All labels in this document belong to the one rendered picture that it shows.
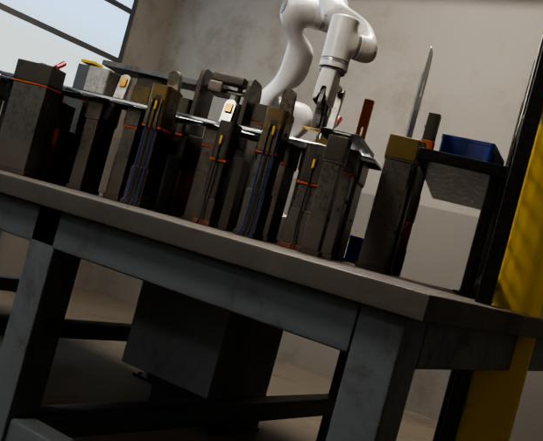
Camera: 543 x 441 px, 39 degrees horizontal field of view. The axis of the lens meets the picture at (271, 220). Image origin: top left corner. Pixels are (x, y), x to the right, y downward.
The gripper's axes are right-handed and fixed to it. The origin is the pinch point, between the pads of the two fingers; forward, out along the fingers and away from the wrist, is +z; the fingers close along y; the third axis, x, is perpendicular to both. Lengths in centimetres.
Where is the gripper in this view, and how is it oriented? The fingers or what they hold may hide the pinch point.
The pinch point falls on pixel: (318, 122)
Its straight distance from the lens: 227.7
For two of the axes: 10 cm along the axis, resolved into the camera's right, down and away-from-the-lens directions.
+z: -2.6, 9.7, -0.2
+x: 9.4, 2.4, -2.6
